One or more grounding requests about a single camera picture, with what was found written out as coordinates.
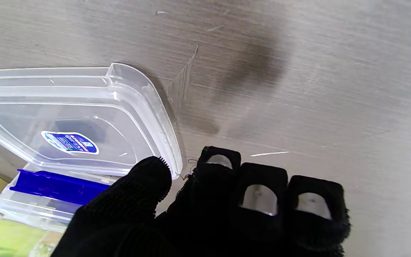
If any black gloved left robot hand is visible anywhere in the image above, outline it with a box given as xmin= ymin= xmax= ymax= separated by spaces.
xmin=50 ymin=146 xmax=351 ymax=257

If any clear container with blue clips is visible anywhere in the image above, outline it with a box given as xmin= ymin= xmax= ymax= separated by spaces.
xmin=0 ymin=163 xmax=121 ymax=233

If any clear lid with blue label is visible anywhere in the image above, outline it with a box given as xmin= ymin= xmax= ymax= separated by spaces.
xmin=0 ymin=63 xmax=183 ymax=180

